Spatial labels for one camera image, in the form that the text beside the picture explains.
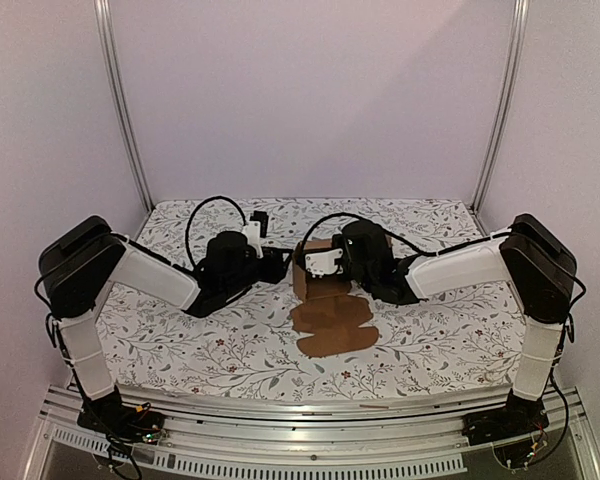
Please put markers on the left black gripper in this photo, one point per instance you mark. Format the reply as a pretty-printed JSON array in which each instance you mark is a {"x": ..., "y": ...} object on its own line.
[{"x": 276, "y": 271}]

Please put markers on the brown cardboard box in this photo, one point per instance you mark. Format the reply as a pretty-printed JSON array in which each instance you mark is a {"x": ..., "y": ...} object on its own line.
[{"x": 330, "y": 319}]

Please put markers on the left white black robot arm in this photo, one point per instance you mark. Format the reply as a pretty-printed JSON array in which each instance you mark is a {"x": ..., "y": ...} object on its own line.
[{"x": 75, "y": 269}]

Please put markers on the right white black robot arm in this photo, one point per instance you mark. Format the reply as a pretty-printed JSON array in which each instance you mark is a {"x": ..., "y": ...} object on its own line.
[{"x": 539, "y": 271}]

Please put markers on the floral patterned table mat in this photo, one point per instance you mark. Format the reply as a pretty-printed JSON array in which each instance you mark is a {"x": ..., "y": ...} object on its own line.
[{"x": 460, "y": 340}]

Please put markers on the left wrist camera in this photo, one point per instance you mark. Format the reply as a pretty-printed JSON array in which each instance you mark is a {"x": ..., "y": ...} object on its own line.
[{"x": 255, "y": 230}]

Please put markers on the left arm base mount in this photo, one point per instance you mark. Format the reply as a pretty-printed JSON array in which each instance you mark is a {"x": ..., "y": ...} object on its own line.
[{"x": 109, "y": 416}]

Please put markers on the aluminium front rail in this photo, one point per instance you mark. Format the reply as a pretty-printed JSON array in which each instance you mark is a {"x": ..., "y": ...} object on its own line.
[{"x": 407, "y": 438}]

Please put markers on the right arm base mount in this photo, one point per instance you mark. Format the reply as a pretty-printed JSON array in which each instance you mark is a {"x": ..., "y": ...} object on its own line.
[{"x": 517, "y": 417}]

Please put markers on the left aluminium frame post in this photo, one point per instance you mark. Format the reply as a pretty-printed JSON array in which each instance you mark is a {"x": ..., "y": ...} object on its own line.
[{"x": 106, "y": 34}]

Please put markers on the aluminium frame post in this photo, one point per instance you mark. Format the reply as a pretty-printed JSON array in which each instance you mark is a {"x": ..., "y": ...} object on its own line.
[
  {"x": 106, "y": 34},
  {"x": 505, "y": 98}
]

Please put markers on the right aluminium frame post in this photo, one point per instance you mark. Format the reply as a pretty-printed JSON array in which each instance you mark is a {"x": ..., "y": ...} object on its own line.
[{"x": 505, "y": 98}]

